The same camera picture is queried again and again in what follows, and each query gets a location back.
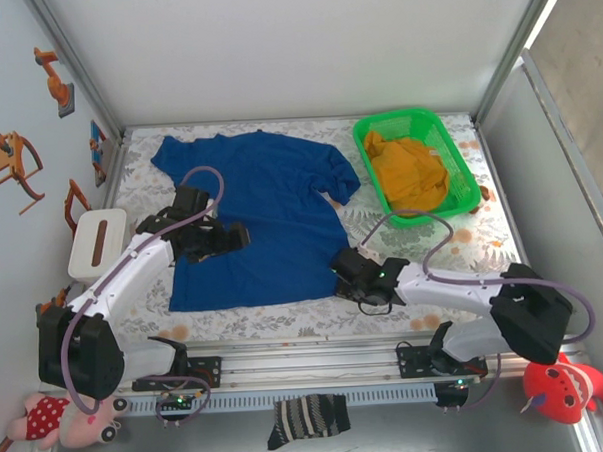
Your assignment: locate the black striped sock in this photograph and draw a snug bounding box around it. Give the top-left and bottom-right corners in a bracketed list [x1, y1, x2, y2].
[265, 392, 352, 452]

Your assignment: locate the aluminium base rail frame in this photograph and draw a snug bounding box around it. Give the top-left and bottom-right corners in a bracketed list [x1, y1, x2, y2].
[36, 323, 589, 399]

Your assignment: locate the blue and orange wall sticker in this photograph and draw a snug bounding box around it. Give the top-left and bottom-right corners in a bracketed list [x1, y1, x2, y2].
[89, 118, 112, 189]

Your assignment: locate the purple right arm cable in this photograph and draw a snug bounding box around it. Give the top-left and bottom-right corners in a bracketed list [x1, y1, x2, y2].
[359, 200, 601, 415]

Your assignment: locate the white slotted cable duct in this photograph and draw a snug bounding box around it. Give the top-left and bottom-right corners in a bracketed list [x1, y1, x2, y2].
[123, 382, 438, 418]

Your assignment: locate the white tissue box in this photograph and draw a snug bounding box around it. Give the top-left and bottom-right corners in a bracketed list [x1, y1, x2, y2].
[64, 207, 132, 285]

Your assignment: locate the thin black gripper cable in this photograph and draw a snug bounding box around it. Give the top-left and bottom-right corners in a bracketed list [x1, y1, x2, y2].
[356, 291, 395, 318]

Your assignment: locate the red plush monster toy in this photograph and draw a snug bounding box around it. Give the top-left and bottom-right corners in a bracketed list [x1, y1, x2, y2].
[516, 350, 603, 428]

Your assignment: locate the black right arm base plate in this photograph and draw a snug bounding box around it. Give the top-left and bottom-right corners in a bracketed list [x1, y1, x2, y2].
[395, 342, 489, 382]

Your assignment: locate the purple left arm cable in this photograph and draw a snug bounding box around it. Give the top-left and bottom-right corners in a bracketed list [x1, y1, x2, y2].
[52, 164, 236, 432]

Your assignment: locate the yellow garment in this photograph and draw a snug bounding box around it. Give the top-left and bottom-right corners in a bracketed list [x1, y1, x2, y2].
[360, 127, 452, 215]

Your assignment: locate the small brown object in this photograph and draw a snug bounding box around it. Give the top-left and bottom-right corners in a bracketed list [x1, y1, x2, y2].
[467, 182, 498, 216]

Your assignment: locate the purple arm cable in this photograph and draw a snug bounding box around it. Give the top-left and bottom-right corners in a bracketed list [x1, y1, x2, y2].
[359, 200, 601, 415]
[52, 164, 236, 432]

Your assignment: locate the blue t-shirt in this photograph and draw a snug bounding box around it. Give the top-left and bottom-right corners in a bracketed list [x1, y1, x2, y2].
[149, 126, 367, 314]

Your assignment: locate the floral print table mat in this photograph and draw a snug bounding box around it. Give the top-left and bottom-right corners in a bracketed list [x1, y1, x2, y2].
[74, 108, 537, 348]

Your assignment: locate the orange machine wall sticker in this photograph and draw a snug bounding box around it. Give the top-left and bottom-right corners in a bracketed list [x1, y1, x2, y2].
[0, 129, 47, 217]

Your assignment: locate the aluminium frame post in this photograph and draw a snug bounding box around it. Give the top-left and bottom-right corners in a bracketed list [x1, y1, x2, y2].
[23, 0, 128, 149]
[469, 0, 578, 124]

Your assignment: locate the pink plush pig toy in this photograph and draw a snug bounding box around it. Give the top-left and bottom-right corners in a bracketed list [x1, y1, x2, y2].
[2, 388, 133, 452]

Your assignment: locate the green plastic basket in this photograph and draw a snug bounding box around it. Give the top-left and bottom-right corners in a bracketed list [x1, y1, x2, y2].
[350, 104, 484, 231]

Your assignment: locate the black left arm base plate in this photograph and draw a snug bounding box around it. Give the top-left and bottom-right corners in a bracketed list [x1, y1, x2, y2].
[130, 354, 225, 394]

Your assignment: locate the orange curved wall sticker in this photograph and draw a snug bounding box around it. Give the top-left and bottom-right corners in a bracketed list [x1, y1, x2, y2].
[61, 177, 94, 240]

